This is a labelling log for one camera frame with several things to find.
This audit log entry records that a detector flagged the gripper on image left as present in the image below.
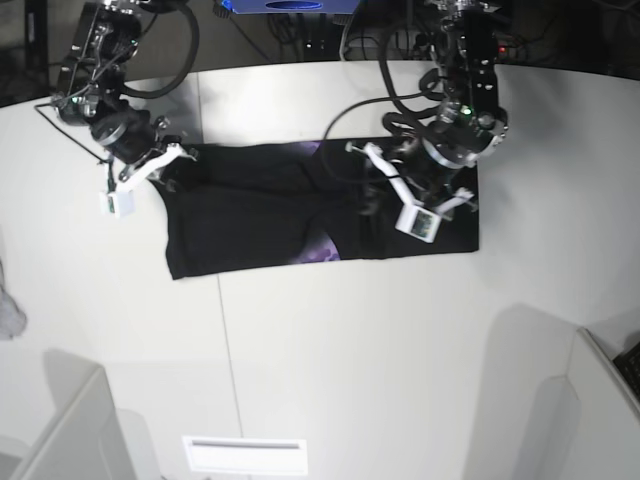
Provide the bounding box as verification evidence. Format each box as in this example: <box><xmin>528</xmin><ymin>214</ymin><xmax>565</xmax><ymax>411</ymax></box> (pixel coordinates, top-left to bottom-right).
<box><xmin>89</xmin><ymin>102</ymin><xmax>199</xmax><ymax>178</ymax></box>

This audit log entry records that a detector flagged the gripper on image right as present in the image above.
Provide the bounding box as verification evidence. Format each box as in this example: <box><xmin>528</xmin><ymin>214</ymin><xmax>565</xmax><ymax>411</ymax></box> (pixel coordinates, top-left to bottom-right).
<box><xmin>347</xmin><ymin>140</ymin><xmax>475</xmax><ymax>220</ymax></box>

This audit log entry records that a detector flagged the black T-shirt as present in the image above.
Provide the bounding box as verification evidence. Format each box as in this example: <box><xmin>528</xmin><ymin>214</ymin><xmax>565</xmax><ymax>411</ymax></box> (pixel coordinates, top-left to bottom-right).
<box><xmin>154</xmin><ymin>140</ymin><xmax>480</xmax><ymax>280</ymax></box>

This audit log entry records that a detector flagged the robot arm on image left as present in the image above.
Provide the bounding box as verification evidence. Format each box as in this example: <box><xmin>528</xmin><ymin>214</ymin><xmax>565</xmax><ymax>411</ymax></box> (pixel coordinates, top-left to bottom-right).
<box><xmin>34</xmin><ymin>1</ymin><xmax>200</xmax><ymax>182</ymax></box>

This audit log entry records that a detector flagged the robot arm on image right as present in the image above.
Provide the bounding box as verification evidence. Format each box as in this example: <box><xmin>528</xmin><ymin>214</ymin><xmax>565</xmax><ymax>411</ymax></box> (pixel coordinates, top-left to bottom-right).
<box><xmin>327</xmin><ymin>1</ymin><xmax>509</xmax><ymax>221</ymax></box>

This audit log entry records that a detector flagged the white power strip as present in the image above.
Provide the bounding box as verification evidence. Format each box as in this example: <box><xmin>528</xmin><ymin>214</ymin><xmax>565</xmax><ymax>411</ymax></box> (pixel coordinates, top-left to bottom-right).
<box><xmin>392</xmin><ymin>30</ymin><xmax>525</xmax><ymax>61</ymax></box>

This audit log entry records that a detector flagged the blue device at top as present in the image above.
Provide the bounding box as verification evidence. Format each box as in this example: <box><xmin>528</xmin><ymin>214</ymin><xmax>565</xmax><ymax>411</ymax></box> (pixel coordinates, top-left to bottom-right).
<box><xmin>220</xmin><ymin>0</ymin><xmax>360</xmax><ymax>15</ymax></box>

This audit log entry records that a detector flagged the grey cloth at left edge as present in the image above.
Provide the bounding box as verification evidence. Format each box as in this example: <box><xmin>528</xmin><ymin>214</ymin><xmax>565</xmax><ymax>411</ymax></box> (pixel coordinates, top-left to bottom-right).
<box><xmin>0</xmin><ymin>269</ymin><xmax>27</xmax><ymax>340</ymax></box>

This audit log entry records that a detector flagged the black keyboard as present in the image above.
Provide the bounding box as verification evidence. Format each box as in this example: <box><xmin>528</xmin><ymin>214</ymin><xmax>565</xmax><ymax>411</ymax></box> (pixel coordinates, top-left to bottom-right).
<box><xmin>613</xmin><ymin>344</ymin><xmax>640</xmax><ymax>400</ymax></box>

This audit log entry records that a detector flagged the white partition lower right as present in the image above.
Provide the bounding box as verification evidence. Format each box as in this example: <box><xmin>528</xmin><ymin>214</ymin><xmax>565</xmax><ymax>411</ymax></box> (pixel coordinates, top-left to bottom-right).
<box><xmin>561</xmin><ymin>328</ymin><xmax>639</xmax><ymax>480</ymax></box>

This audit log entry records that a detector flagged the white box lower left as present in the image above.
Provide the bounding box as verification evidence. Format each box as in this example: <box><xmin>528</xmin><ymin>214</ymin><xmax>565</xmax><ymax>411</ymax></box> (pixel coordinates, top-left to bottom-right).
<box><xmin>1</xmin><ymin>366</ymin><xmax>137</xmax><ymax>479</ymax></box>

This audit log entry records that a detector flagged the white slotted tray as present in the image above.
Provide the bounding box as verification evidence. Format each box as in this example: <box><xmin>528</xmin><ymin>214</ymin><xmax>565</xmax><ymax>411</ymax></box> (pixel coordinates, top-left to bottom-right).
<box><xmin>182</xmin><ymin>436</ymin><xmax>309</xmax><ymax>476</ymax></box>

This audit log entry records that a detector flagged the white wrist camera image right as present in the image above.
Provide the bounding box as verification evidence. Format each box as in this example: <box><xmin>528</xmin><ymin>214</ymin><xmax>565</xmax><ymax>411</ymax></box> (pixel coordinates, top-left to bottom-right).
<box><xmin>364</xmin><ymin>142</ymin><xmax>444</xmax><ymax>245</ymax></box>

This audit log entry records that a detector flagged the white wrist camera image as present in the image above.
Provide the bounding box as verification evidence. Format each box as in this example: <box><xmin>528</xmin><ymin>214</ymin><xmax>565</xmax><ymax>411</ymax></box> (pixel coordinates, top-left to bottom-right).
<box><xmin>97</xmin><ymin>154</ymin><xmax>174</xmax><ymax>220</ymax></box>
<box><xmin>364</xmin><ymin>142</ymin><xmax>444</xmax><ymax>245</ymax></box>

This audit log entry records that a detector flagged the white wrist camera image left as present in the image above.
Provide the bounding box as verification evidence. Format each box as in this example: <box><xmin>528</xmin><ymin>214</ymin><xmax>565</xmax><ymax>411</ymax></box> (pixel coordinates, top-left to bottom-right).
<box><xmin>97</xmin><ymin>154</ymin><xmax>174</xmax><ymax>220</ymax></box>

